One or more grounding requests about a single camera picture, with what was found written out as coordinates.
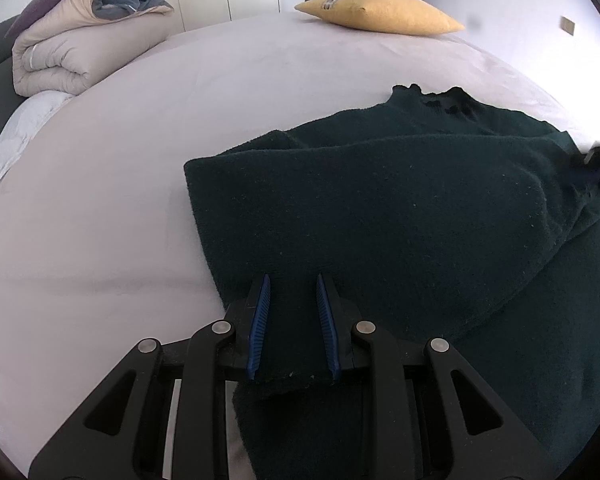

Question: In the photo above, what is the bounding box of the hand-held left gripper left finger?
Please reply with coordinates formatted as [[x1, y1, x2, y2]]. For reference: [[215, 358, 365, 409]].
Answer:
[[28, 274, 273, 480]]

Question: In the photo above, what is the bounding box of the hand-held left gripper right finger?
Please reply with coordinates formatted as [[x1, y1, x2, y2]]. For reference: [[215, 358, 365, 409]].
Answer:
[[315, 273, 572, 480]]

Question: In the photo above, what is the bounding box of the dark green sweater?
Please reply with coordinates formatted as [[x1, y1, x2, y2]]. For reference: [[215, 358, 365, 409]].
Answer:
[[184, 84, 600, 480]]

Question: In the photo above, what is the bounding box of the yellow pillow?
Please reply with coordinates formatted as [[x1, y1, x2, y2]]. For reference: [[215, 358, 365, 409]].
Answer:
[[294, 0, 466, 36]]

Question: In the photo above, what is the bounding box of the white pillow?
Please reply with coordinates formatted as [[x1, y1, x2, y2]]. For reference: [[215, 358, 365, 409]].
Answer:
[[0, 91, 76, 226]]

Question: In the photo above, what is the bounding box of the folded beige duvet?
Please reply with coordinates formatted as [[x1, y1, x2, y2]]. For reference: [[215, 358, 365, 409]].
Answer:
[[11, 0, 175, 97]]

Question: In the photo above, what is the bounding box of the purple cushion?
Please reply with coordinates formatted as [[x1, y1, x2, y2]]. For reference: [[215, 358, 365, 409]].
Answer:
[[4, 0, 118, 38]]

